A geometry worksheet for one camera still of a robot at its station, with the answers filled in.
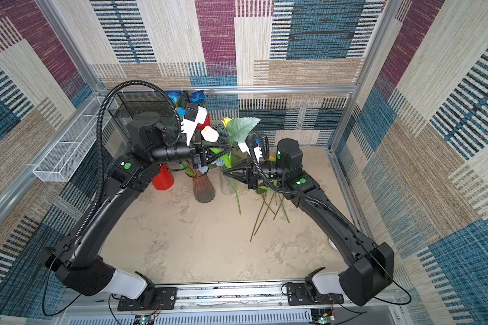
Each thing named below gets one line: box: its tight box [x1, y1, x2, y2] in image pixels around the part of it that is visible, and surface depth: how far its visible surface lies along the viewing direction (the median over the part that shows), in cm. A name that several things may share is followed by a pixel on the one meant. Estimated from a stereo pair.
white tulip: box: [200, 125, 219, 143], surface depth 50 cm
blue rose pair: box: [168, 90, 207, 107], surface depth 79 cm
